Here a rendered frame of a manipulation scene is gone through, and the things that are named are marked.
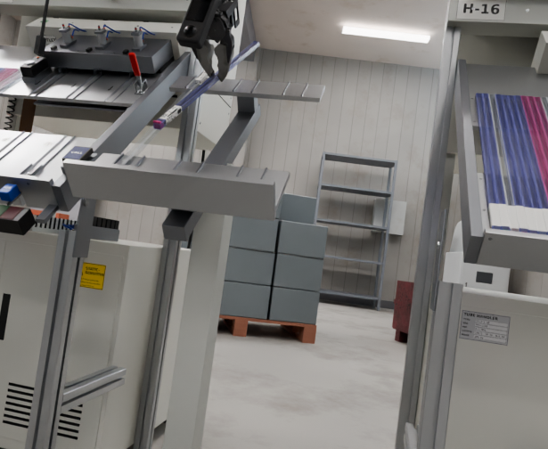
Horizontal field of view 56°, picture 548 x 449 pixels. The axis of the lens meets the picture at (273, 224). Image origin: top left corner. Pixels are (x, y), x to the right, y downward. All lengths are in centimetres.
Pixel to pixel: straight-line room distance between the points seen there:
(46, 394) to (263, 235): 292
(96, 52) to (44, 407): 93
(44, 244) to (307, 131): 733
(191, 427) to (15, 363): 62
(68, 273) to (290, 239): 297
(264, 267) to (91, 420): 262
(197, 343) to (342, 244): 740
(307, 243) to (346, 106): 501
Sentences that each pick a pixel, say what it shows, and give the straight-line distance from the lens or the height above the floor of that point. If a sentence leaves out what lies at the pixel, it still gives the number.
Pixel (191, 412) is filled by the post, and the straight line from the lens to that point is 106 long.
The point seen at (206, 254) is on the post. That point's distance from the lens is 101.
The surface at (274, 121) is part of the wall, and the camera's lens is 860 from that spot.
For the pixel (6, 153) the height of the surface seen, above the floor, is 78.
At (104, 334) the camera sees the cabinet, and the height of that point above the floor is 39.
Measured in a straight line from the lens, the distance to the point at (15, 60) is 181.
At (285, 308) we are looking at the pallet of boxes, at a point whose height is 24.
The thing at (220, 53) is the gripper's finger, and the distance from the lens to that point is 109.
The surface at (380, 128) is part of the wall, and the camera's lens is 868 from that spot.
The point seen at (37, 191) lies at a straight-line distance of 111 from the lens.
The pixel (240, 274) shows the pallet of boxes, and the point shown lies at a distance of 386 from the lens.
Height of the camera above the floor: 65
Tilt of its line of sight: 3 degrees up
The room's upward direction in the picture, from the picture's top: 8 degrees clockwise
